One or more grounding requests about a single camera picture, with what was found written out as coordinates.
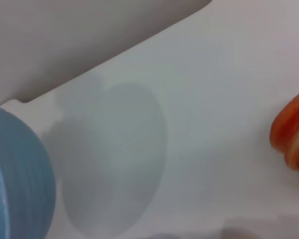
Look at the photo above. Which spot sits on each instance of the blue plastic bowl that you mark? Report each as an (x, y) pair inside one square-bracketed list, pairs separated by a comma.
[(20, 174)]

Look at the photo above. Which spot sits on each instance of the orange striped bread roll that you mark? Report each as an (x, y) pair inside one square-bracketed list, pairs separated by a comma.
[(294, 134)]

